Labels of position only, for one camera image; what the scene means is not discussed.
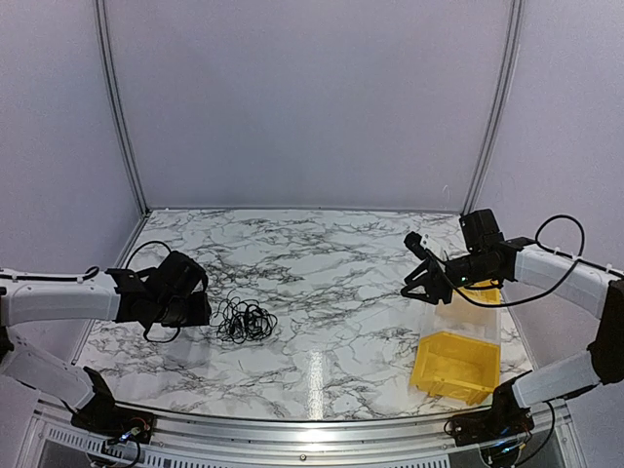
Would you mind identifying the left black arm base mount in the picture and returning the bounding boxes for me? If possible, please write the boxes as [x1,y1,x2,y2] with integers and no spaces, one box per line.
[70,407,155,444]

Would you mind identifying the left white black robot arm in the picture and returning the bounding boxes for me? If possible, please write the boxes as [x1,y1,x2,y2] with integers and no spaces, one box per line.
[1,251,211,434]

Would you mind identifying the black cable bundle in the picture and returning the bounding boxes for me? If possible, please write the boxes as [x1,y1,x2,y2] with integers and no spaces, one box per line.
[214,290,279,345]

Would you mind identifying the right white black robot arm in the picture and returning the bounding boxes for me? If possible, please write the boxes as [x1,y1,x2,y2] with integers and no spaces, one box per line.
[401,209,623,437]

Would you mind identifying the far yellow storage bin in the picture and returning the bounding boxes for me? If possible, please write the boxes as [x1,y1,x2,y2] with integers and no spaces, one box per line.
[459,280,501,305]

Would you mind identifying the yellow storage bin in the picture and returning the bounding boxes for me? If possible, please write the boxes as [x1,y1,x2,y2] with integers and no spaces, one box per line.
[459,280,501,305]
[409,331,500,406]

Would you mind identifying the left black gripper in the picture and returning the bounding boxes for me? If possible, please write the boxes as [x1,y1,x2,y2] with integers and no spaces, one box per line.
[155,291,212,328]

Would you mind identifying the clear plastic storage bin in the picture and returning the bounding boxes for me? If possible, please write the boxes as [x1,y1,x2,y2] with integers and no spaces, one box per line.
[421,292,501,345]

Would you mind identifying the near yellow storage bin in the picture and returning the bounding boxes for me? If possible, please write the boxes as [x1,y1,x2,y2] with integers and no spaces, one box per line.
[409,331,500,406]

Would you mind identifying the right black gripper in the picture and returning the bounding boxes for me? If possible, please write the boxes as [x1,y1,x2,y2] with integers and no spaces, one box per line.
[400,251,495,305]

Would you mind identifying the aluminium front frame rail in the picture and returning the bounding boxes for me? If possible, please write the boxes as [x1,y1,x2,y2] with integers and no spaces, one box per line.
[28,387,586,468]

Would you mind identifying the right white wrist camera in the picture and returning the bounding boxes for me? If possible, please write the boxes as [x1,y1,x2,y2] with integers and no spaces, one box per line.
[404,232,448,260]

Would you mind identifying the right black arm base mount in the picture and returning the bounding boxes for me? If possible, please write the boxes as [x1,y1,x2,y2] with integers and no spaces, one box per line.
[444,408,534,447]

